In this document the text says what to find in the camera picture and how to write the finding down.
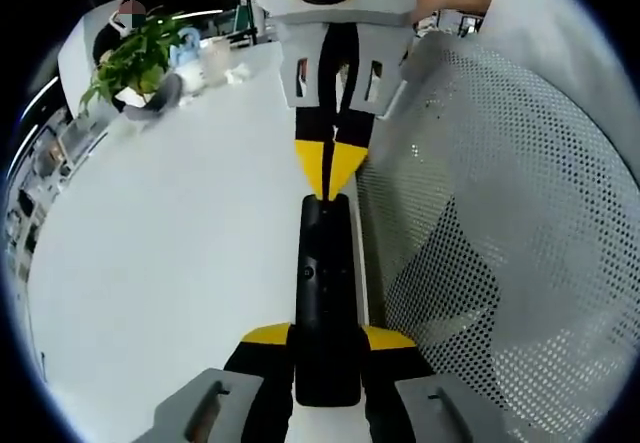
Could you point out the grey curved cloth item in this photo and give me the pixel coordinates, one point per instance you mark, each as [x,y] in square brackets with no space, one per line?
[162,95]

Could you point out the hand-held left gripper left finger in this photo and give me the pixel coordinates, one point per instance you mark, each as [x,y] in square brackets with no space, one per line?
[250,388]

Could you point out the person's white shirt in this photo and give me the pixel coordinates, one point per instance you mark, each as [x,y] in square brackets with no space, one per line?
[540,13]

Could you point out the crumpled white tissue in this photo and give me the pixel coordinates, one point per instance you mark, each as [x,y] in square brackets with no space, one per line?
[240,74]

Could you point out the black remote control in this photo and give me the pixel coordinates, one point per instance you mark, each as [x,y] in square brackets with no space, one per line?
[327,313]

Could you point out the blue and white figure bottle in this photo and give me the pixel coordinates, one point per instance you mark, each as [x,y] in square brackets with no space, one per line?
[190,58]

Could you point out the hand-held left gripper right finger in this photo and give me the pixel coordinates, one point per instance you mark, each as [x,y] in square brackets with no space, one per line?
[400,388]

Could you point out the green potted plant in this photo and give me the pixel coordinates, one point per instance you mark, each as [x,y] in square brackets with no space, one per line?
[132,58]

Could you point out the clear plastic container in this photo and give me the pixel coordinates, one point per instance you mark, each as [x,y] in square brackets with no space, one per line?
[216,63]

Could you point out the grey mesh office chair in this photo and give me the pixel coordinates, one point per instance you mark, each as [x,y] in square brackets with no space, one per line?
[500,213]

